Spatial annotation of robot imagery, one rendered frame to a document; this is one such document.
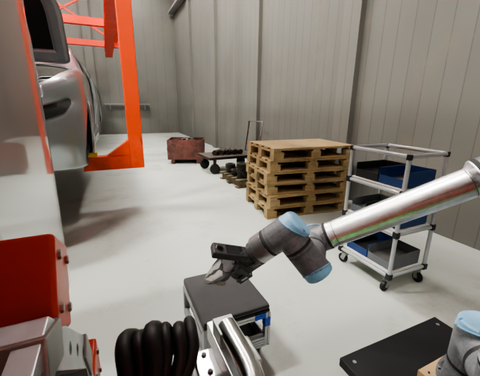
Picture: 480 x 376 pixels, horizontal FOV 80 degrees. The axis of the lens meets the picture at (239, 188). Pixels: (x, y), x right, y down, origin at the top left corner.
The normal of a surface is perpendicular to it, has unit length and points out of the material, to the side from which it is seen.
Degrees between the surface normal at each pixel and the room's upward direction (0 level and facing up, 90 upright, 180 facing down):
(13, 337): 0
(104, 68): 90
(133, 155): 90
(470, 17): 90
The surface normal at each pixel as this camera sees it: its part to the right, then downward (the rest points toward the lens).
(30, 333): 0.01, -0.96
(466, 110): -0.91, 0.11
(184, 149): 0.07, 0.28
